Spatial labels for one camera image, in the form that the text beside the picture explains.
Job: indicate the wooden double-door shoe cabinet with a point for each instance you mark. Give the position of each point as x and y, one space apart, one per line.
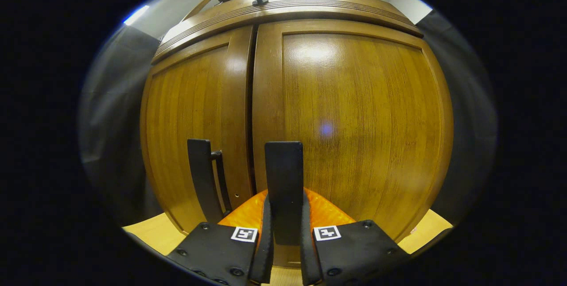
288 11

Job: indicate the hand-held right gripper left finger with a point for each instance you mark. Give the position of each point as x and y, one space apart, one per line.
266 246

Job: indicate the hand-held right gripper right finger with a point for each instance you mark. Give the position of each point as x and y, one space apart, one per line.
306 250

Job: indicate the wooden shoe cabinet door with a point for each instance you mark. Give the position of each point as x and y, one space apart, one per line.
186 109
354 122

